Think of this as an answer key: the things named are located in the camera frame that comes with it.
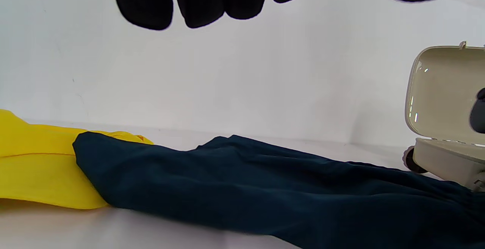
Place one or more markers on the dark teal shorts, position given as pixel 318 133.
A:
pixel 265 192

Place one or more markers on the yellow cap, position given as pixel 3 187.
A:
pixel 34 165

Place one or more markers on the beige hard-shell suitcase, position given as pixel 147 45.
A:
pixel 439 101

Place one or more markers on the grey right hand controller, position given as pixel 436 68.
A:
pixel 478 114

